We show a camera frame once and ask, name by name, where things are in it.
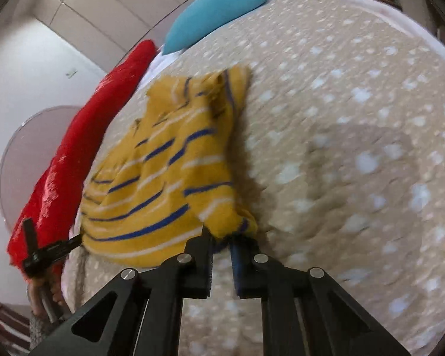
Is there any yellow striped knit sweater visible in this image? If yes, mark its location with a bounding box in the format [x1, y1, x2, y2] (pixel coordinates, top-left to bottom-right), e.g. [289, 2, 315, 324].
[79, 64, 257, 268]

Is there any person's left hand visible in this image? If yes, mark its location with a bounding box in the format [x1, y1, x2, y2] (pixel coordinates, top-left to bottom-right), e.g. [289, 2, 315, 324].
[26, 270, 66, 322]

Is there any red embroidered quilt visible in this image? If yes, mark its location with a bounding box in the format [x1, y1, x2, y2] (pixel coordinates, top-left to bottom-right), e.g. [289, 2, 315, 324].
[7, 40, 157, 269]

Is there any white round headboard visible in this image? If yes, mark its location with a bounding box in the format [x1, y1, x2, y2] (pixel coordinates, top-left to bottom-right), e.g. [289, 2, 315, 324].
[0, 105, 81, 231]

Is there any beige heart-pattern bedspread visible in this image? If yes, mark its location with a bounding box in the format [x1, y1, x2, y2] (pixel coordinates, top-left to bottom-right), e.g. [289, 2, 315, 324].
[61, 0, 445, 356]

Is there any white wardrobe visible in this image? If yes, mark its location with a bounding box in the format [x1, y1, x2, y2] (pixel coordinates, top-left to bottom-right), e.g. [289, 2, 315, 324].
[33, 0, 195, 71]

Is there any teal pillow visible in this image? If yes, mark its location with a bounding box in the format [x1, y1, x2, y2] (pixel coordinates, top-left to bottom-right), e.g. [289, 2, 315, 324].
[162, 0, 267, 55]

